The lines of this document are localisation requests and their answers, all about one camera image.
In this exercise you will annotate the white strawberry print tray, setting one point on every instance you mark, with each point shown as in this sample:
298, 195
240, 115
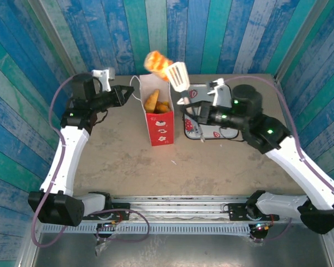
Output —
208, 135

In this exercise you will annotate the golden fake croissant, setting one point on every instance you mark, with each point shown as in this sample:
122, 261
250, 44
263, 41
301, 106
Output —
163, 107
153, 100

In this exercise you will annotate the metal tongs with white tips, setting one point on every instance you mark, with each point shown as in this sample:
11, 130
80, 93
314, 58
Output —
178, 76

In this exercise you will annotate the red and white paper bag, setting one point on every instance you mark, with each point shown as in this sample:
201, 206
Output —
160, 129

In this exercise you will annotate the orange white twisted fake pastry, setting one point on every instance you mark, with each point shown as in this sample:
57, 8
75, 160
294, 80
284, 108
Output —
156, 62

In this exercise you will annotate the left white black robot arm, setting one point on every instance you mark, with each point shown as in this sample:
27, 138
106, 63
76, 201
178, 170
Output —
66, 155

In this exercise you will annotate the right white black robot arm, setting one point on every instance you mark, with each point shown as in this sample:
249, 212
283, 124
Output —
295, 167

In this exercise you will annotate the small LED circuit board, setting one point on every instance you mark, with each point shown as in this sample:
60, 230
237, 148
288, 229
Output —
110, 224
261, 227

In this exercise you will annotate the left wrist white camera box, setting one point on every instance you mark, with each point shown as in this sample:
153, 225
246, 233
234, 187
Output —
104, 76

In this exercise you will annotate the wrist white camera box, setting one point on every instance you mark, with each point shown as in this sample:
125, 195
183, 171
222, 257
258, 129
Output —
104, 76
221, 94

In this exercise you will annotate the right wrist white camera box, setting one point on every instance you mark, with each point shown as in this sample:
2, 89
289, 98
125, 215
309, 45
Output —
221, 94

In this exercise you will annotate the aluminium frame post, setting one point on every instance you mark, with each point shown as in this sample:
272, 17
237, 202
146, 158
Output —
57, 41
300, 41

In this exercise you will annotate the aluminium mounting rail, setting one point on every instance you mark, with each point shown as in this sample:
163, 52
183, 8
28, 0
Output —
178, 208

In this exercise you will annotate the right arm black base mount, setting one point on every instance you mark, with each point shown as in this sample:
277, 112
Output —
238, 211

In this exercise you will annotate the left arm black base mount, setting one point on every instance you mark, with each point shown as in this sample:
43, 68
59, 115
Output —
119, 211

